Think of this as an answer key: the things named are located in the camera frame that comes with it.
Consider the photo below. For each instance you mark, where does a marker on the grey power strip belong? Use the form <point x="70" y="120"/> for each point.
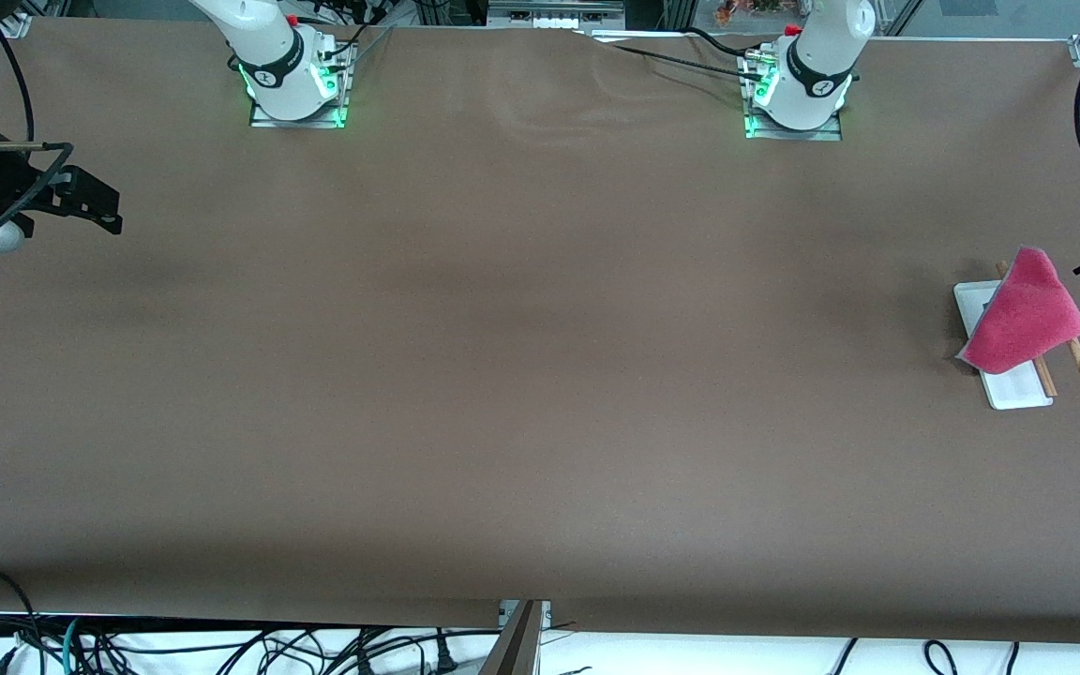
<point x="554" y="21"/>

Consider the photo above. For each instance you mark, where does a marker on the table support beam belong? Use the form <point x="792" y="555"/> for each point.
<point x="517" y="647"/>

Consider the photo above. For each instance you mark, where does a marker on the pink microfibre towel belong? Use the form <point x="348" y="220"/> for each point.
<point x="1023" y="319"/>

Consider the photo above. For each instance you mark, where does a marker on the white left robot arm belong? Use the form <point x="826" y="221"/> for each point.
<point x="821" y="56"/>

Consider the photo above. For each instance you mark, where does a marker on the orange colourful background object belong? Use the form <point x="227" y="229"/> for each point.
<point x="751" y="9"/>

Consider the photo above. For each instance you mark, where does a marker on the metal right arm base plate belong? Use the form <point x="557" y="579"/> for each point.
<point x="268" y="122"/>

